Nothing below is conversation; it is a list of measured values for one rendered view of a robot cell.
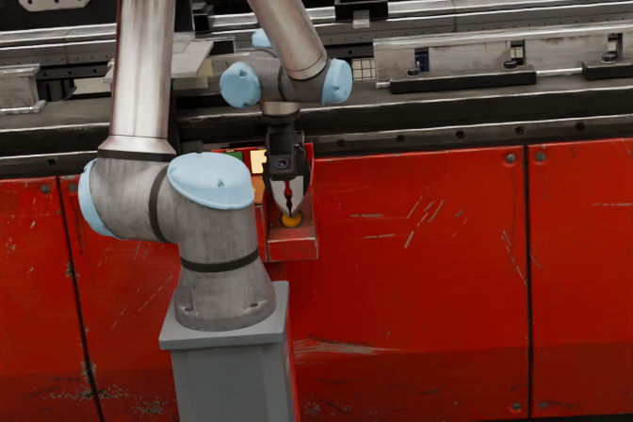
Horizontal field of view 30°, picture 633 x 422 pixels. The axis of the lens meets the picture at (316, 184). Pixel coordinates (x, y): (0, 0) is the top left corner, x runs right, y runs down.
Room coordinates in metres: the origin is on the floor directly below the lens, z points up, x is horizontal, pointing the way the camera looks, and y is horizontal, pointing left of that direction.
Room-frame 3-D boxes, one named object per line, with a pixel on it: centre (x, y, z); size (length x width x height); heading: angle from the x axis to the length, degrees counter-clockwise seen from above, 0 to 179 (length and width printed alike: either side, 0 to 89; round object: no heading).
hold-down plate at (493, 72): (2.38, -0.32, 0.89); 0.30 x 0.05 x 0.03; 86
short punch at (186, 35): (2.48, 0.28, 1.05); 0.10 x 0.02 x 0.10; 86
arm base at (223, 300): (1.61, 0.15, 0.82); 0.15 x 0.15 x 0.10
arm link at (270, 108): (2.10, 0.06, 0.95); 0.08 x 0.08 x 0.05
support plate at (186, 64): (2.33, 0.29, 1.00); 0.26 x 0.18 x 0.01; 176
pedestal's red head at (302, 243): (2.12, 0.10, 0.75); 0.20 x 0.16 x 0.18; 87
